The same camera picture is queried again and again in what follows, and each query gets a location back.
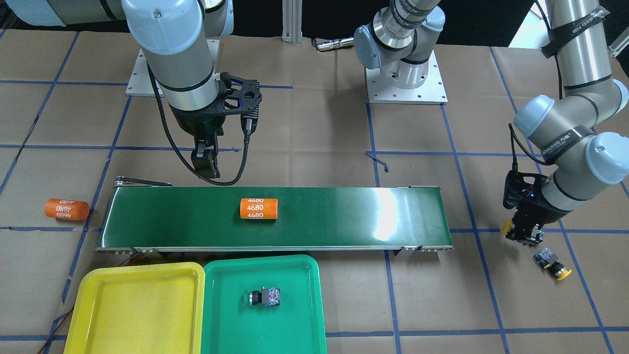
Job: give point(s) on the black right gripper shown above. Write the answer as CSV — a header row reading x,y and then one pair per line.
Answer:
x,y
195,124

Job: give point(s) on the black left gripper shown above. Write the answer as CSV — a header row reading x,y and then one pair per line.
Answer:
x,y
539,207

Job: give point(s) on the orange 4680 cylinder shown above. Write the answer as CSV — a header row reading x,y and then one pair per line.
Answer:
x,y
66,209
259,209

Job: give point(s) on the green push button switch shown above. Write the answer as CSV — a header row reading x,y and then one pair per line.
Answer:
x,y
268,297

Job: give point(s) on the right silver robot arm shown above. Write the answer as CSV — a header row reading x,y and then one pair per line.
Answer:
x,y
193,99

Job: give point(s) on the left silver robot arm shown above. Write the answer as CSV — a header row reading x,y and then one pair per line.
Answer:
x,y
399,41

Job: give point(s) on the green conveyor belt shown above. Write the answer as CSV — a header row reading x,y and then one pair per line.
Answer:
x,y
144,217

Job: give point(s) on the yellow plastic tray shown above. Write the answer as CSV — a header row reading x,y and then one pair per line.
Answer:
x,y
145,309

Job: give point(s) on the green plastic tray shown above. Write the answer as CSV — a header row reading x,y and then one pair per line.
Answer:
x,y
231,326

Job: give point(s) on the yellow push button switch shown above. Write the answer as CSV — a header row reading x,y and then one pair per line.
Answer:
x,y
547,259

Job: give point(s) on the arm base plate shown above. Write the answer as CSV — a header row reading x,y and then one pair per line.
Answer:
x,y
404,83
139,84

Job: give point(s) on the aluminium frame post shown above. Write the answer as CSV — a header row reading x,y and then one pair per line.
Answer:
x,y
292,22

